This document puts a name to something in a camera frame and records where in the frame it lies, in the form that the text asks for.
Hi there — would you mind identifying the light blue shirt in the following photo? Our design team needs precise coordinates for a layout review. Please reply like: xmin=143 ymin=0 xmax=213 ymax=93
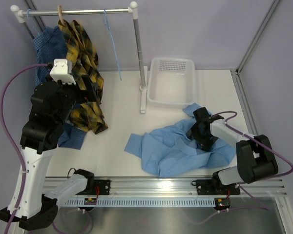
xmin=124 ymin=103 xmax=236 ymax=178

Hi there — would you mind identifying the light blue wire hanger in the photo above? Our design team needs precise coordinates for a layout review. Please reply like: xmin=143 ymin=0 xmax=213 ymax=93
xmin=104 ymin=9 xmax=122 ymax=81

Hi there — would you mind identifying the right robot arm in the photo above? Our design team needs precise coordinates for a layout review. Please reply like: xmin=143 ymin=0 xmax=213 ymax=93
xmin=187 ymin=107 xmax=279 ymax=195

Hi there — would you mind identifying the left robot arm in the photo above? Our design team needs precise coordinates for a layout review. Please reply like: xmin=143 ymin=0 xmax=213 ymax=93
xmin=0 ymin=75 xmax=98 ymax=231

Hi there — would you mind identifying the yellow plaid shirt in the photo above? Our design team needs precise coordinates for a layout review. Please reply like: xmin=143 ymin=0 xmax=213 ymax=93
xmin=58 ymin=20 xmax=108 ymax=134

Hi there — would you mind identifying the blue checkered shirt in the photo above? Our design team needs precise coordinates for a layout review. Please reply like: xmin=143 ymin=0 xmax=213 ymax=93
xmin=33 ymin=26 xmax=86 ymax=150

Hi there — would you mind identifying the wooden hanger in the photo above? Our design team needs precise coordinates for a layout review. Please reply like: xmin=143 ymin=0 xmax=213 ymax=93
xmin=57 ymin=5 xmax=65 ymax=25

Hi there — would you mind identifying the white plastic basket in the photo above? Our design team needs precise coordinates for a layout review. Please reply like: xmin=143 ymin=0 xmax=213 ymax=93
xmin=147 ymin=57 xmax=195 ymax=109

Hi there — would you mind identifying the white clothes rack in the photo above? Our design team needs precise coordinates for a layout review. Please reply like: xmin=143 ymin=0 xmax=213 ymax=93
xmin=10 ymin=1 xmax=147 ymax=114

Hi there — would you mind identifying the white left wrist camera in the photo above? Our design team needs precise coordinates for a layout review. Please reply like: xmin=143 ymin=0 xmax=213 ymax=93
xmin=49 ymin=58 xmax=76 ymax=85

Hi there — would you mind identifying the aluminium frame post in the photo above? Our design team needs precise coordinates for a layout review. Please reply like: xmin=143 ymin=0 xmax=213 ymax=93
xmin=230 ymin=0 xmax=282 ymax=135

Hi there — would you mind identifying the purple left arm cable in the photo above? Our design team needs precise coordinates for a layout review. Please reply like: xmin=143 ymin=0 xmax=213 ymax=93
xmin=0 ymin=62 xmax=95 ymax=234

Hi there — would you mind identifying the white slotted cable duct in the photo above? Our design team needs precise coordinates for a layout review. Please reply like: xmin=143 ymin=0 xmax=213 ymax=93
xmin=64 ymin=197 xmax=215 ymax=207

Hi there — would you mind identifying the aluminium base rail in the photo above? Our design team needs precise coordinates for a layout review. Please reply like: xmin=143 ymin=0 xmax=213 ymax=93
xmin=41 ymin=175 xmax=288 ymax=197

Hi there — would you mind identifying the blue wire hanger left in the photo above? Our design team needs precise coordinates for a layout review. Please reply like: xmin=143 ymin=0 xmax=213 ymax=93
xmin=26 ymin=9 xmax=41 ymax=36

